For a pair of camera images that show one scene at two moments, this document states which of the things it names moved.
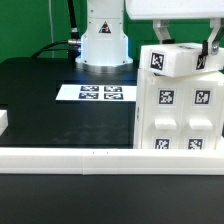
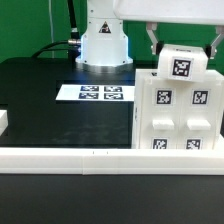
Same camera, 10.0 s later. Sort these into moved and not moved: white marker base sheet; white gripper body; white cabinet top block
Moved: white cabinet top block
Not moved: white marker base sheet; white gripper body
